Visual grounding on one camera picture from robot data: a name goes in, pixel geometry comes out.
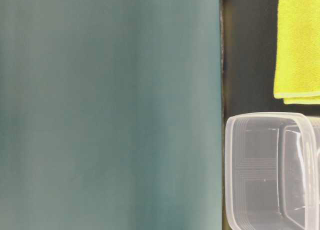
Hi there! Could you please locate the yellow microfiber towel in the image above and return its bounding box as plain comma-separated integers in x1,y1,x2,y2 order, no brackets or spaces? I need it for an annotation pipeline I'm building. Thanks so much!
273,0,320,105

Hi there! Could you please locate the clear plastic container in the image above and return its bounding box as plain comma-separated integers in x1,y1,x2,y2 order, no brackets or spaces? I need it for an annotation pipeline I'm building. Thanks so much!
224,112,320,230

